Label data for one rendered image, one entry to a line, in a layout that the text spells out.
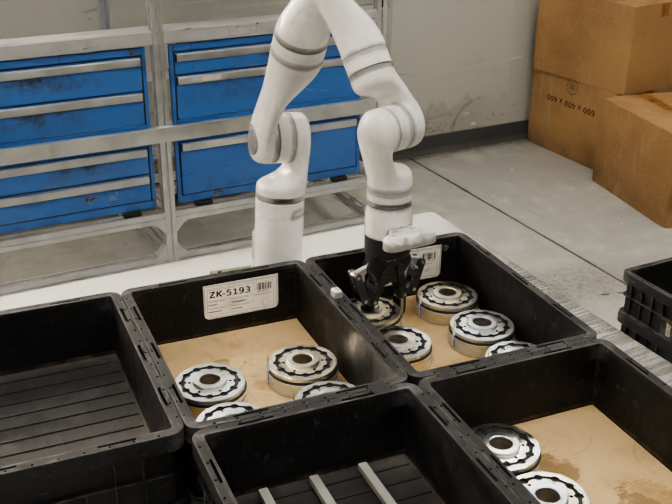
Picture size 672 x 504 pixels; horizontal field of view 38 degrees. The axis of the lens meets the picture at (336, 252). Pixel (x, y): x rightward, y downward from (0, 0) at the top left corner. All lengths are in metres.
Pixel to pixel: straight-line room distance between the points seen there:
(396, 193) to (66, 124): 1.95
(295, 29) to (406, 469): 0.73
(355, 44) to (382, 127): 0.13
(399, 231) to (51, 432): 0.58
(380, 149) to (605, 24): 3.35
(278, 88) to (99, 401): 0.60
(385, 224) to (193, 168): 2.01
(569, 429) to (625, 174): 3.16
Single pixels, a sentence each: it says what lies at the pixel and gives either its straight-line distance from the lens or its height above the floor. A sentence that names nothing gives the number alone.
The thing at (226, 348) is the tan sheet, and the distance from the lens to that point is 1.55.
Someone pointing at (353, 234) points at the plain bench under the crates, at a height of 0.70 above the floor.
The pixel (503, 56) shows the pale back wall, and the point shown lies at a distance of 5.06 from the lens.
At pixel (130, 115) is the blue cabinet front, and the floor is 0.66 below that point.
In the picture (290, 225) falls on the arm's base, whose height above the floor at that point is 0.90.
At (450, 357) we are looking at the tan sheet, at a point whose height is 0.83.
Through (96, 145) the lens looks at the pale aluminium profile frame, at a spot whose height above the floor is 0.59.
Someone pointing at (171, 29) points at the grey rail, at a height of 0.93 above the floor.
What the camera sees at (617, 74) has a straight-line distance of 4.71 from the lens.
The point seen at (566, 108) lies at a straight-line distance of 4.97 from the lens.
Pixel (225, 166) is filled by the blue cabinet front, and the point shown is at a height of 0.43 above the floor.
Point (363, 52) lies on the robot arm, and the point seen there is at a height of 1.27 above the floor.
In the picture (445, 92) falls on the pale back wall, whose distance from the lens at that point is 4.91.
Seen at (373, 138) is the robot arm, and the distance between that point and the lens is 1.44.
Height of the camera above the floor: 1.61
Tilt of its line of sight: 25 degrees down
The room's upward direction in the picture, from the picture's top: straight up
